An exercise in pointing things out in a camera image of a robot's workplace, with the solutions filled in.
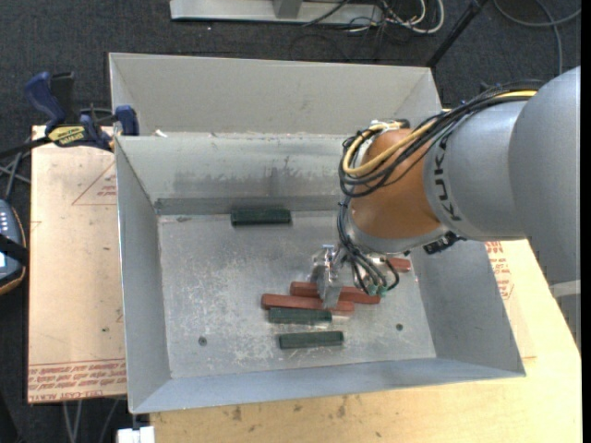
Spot dark green flat block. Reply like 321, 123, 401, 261
277, 330, 345, 351
268, 306, 333, 326
230, 207, 293, 227

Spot grey metal bin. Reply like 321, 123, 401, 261
108, 52, 527, 415

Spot brown cardboard board, red print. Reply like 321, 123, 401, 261
27, 125, 539, 405

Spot black cylinder on white bracket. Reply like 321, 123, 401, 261
422, 232, 465, 255

